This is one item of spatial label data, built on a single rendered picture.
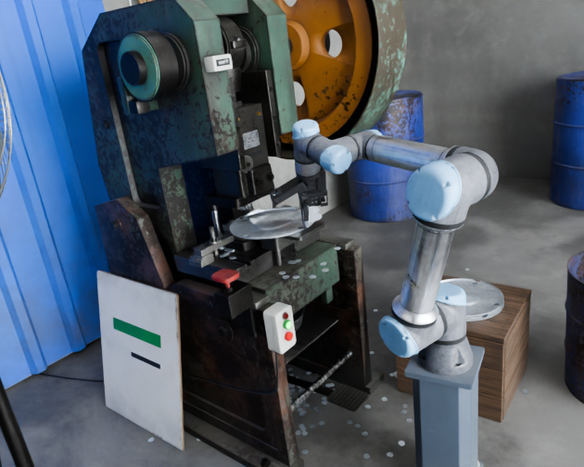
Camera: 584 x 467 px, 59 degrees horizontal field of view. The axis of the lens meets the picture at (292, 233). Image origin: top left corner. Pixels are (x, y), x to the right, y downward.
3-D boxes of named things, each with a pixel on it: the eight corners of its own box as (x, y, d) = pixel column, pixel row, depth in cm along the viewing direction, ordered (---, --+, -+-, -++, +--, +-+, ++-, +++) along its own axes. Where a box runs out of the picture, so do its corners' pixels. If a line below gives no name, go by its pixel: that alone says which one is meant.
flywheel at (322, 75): (224, 22, 227) (307, 164, 226) (189, 25, 213) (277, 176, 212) (332, -117, 176) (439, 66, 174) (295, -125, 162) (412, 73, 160)
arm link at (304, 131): (304, 134, 139) (285, 123, 144) (306, 169, 146) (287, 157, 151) (326, 124, 142) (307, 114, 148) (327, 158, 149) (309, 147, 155)
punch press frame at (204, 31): (352, 356, 204) (317, -18, 157) (283, 422, 174) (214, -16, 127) (215, 310, 253) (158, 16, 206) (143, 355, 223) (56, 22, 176)
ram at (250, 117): (283, 185, 176) (271, 97, 166) (252, 199, 166) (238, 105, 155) (246, 182, 187) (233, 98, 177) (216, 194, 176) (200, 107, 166)
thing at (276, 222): (268, 206, 194) (268, 204, 194) (331, 214, 176) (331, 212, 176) (211, 233, 174) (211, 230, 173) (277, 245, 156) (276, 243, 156)
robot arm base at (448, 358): (477, 349, 150) (477, 320, 147) (467, 380, 138) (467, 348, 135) (425, 340, 157) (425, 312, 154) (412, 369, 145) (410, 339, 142)
